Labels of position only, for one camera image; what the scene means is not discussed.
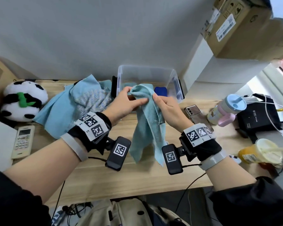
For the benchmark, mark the white remote control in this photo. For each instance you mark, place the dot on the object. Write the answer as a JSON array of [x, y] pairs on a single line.
[[23, 142]]

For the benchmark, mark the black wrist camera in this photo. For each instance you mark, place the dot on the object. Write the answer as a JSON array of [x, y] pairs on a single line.
[[119, 152], [172, 160]]

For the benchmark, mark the person's left hand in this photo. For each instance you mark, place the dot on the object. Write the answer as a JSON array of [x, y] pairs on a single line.
[[120, 105]]

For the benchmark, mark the dark blue towel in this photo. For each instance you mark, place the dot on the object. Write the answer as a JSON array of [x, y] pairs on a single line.
[[160, 91]]

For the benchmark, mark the white power strip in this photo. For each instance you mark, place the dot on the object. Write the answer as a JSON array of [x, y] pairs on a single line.
[[57, 218]]

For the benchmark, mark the light blue towel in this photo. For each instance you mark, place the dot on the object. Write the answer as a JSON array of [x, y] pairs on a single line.
[[125, 85], [146, 129], [56, 110]]

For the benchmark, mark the grey striped towel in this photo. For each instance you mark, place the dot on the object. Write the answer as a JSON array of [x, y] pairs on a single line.
[[92, 101]]

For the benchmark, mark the white game controller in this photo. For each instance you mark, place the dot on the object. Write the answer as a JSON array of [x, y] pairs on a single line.
[[235, 159]]

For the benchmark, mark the white shelf unit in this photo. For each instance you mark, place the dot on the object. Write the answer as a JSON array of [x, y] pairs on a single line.
[[226, 70]]

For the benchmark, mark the black wrist brace with markers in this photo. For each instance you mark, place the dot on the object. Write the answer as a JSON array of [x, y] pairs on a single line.
[[87, 134], [205, 145]]

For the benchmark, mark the labelled brown cardboard box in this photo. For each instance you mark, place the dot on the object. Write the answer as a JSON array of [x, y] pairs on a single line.
[[250, 32]]

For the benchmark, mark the person's right hand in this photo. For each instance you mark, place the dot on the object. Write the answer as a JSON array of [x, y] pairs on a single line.
[[172, 112]]

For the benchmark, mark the plain brown cardboard box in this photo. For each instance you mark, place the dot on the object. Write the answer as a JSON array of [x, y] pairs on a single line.
[[0, 77]]

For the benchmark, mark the clear plastic storage box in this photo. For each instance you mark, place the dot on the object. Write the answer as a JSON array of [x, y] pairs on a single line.
[[146, 74]]

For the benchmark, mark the beige coat with black buttons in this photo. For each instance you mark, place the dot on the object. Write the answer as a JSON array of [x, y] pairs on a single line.
[[125, 213]]

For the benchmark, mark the black device box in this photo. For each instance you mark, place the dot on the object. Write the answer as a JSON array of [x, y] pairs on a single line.
[[257, 117]]

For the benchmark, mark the person's right forearm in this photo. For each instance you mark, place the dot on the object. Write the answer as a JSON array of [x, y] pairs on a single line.
[[228, 174]]

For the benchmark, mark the panda plush toy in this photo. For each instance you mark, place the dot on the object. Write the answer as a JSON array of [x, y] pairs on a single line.
[[26, 91]]

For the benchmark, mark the rose gold smartphone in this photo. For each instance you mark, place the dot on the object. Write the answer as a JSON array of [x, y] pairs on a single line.
[[194, 112]]

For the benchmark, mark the person's left forearm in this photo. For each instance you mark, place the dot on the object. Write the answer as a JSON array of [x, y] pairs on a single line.
[[44, 169]]

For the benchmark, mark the grey window frame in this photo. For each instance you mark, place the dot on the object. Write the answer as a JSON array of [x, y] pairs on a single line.
[[276, 75]]

